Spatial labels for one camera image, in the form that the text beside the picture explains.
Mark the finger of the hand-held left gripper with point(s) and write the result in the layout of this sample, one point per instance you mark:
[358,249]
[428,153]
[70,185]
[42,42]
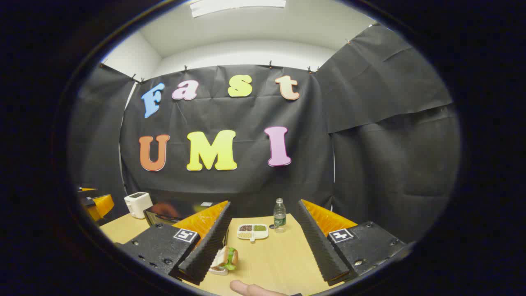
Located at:
[87,189]
[102,205]

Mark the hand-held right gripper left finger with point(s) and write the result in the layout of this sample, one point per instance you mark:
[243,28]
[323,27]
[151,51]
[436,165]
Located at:
[209,246]

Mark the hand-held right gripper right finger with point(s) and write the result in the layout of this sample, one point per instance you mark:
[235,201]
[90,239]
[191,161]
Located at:
[316,242]

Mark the sandwich with green lettuce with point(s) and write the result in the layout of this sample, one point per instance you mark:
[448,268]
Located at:
[227,257]

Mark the black electric oven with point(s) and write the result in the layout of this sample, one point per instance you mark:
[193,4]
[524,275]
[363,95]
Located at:
[164,213]

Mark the white rectangular dish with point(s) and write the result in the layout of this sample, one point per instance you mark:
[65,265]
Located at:
[217,270]

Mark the white toaster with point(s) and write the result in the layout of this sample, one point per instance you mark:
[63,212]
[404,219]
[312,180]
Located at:
[137,204]

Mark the clear plastic water bottle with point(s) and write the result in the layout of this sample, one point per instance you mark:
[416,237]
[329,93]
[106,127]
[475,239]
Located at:
[280,216]

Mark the white divided plate with beans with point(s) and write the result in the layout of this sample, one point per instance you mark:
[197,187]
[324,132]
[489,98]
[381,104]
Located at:
[252,232]

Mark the ceiling light panel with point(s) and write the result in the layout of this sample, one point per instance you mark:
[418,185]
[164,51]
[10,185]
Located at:
[238,6]

